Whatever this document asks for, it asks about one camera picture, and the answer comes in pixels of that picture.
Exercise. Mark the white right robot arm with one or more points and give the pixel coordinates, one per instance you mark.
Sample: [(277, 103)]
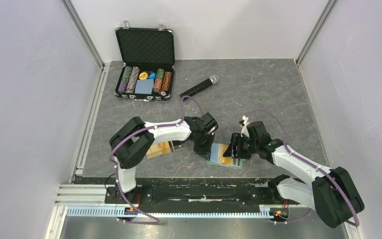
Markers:
[(330, 192)]

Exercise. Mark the black poker chip case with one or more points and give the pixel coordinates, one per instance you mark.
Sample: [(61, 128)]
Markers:
[(147, 53)]

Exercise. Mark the orange credit card stack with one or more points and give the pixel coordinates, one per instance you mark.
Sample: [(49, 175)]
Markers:
[(159, 149)]

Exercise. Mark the blue playing card deck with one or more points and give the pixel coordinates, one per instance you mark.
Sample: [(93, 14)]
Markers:
[(144, 87)]

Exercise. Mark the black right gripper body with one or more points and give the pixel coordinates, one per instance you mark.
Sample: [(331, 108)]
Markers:
[(247, 147)]

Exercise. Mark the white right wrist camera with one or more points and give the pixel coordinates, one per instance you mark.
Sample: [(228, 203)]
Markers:
[(244, 122)]

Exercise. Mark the black handheld microphone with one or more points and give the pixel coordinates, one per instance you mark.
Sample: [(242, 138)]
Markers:
[(212, 80)]

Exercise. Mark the gold striped credit card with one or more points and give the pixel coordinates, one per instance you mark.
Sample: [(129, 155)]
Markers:
[(229, 162)]

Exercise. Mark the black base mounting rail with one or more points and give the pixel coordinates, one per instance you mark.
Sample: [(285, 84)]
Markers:
[(204, 195)]

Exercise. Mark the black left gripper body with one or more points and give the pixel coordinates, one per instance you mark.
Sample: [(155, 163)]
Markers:
[(200, 145)]

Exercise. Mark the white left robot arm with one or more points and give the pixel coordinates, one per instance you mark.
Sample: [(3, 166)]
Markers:
[(130, 144)]

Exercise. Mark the clear acrylic card tray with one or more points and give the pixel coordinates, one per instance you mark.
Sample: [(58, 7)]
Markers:
[(164, 148)]

